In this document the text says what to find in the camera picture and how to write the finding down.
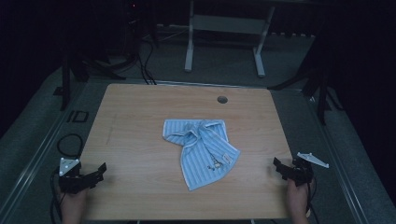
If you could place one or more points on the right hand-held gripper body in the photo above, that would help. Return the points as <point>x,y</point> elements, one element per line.
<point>300,172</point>

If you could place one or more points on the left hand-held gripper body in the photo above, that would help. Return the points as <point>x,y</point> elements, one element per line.
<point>73,182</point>

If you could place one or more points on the blue striped towel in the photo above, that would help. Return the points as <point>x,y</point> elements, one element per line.
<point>202,155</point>

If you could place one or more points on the person's left hand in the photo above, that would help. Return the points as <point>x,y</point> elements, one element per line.
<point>73,207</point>

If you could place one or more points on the person's right hand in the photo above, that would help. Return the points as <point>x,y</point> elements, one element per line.
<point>297,199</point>

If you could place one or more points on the black metal stand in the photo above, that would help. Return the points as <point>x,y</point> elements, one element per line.
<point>66,84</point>
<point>322,99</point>

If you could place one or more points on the white metal stand frame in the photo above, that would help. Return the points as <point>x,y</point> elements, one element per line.
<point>229,24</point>

